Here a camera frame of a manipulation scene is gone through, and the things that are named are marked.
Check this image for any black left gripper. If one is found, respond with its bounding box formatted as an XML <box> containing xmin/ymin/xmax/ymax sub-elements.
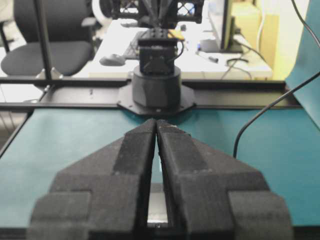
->
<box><xmin>111</xmin><ymin>0</ymin><xmax>202</xmax><ymax>28</ymax></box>

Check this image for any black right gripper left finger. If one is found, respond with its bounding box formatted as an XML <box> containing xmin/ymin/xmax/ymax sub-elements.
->
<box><xmin>27</xmin><ymin>119</ymin><xmax>156</xmax><ymax>240</ymax></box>

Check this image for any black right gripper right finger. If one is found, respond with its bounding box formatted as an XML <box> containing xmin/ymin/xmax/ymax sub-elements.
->
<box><xmin>156</xmin><ymin>120</ymin><xmax>293</xmax><ymax>240</ymax></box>

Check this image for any black USB cable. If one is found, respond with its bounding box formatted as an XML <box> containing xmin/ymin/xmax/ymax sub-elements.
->
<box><xmin>232</xmin><ymin>0</ymin><xmax>320</xmax><ymax>159</ymax></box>

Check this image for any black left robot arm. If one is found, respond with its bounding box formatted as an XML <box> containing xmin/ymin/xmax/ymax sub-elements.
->
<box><xmin>26</xmin><ymin>0</ymin><xmax>194</xmax><ymax>240</ymax></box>

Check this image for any black keyboard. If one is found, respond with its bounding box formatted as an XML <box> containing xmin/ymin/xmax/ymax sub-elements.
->
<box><xmin>123</xmin><ymin>40</ymin><xmax>140</xmax><ymax>60</ymax></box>

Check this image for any black computer mouse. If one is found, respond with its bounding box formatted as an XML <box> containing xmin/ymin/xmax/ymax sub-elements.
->
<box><xmin>99</xmin><ymin>53</ymin><xmax>126</xmax><ymax>67</ymax></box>

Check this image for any black office chair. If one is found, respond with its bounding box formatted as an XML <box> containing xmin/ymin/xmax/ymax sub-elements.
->
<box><xmin>0</xmin><ymin>0</ymin><xmax>94</xmax><ymax>76</ymax></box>

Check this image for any teal backdrop sheet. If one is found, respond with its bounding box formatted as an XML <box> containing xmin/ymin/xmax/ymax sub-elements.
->
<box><xmin>285</xmin><ymin>0</ymin><xmax>320</xmax><ymax>127</ymax></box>

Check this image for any black vertical frame post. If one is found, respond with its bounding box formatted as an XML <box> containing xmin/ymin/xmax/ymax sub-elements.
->
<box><xmin>33</xmin><ymin>0</ymin><xmax>53</xmax><ymax>81</ymax></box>

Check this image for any black aluminium frame rail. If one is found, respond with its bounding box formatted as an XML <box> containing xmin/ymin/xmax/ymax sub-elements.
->
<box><xmin>0</xmin><ymin>77</ymin><xmax>289</xmax><ymax>115</ymax></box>

